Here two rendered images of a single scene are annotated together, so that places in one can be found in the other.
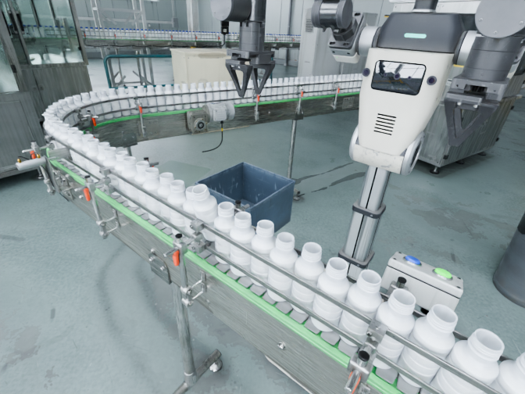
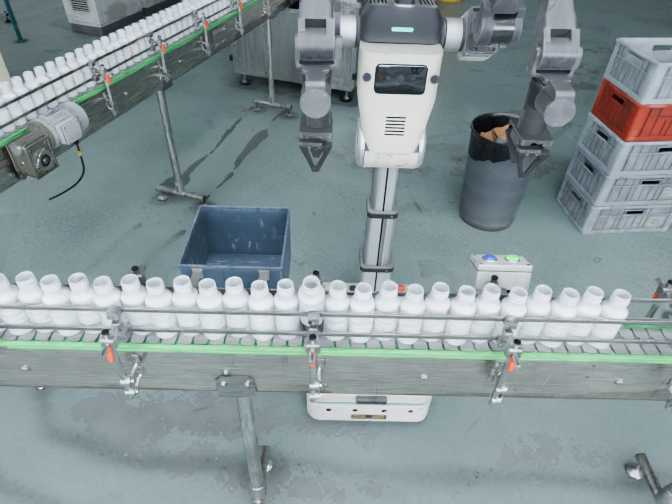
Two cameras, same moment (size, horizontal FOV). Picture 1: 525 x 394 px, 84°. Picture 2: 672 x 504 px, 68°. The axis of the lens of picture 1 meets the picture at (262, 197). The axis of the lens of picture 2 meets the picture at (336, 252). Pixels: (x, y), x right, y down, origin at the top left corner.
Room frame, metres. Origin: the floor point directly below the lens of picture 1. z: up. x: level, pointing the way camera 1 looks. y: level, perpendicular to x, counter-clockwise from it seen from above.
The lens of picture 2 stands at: (-0.04, 0.59, 1.95)
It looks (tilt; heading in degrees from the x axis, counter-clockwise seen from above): 41 degrees down; 322
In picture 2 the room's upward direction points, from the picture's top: 2 degrees clockwise
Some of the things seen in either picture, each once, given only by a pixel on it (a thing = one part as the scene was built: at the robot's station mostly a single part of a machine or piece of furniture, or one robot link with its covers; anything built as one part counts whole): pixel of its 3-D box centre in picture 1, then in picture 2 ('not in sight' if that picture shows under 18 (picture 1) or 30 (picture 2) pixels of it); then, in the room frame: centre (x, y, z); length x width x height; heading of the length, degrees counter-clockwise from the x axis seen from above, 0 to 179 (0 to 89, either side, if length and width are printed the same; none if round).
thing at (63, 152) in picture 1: (57, 179); not in sight; (1.05, 0.85, 0.96); 0.23 x 0.10 x 0.27; 143
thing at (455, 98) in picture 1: (466, 115); (526, 155); (0.46, -0.31, 1.44); 0.07 x 0.07 x 0.09; 53
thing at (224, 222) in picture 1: (226, 233); (336, 310); (0.59, 0.09, 1.08); 0.06 x 0.06 x 0.17
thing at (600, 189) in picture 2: not in sight; (629, 173); (1.02, -2.60, 0.33); 0.61 x 0.41 x 0.22; 59
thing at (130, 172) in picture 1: (133, 182); (161, 307); (0.83, 0.42, 1.08); 0.06 x 0.06 x 0.17
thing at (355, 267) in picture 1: (348, 284); (372, 293); (1.01, -0.43, 0.49); 0.13 x 0.13 x 0.40; 53
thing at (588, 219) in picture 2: not in sight; (615, 201); (1.02, -2.60, 0.11); 0.61 x 0.41 x 0.22; 59
